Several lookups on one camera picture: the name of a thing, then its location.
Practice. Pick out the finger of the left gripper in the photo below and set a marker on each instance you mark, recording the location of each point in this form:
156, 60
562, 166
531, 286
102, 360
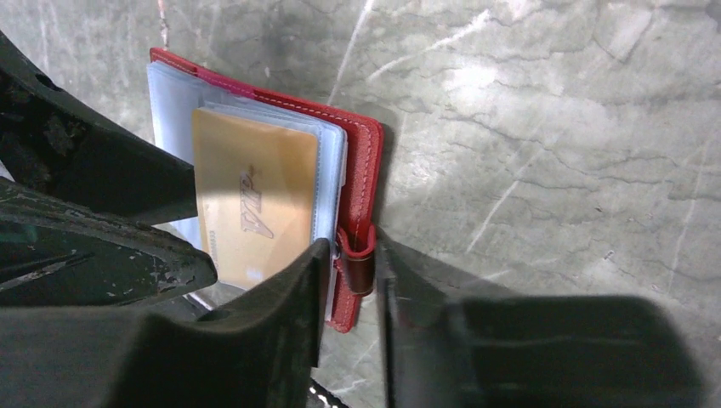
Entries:
53, 143
55, 254

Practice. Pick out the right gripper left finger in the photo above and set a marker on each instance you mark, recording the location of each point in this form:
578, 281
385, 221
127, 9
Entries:
255, 351

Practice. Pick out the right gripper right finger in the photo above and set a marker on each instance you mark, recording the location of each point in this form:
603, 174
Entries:
451, 339

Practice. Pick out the red leather card holder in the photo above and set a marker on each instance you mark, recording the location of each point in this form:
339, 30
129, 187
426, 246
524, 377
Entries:
356, 236

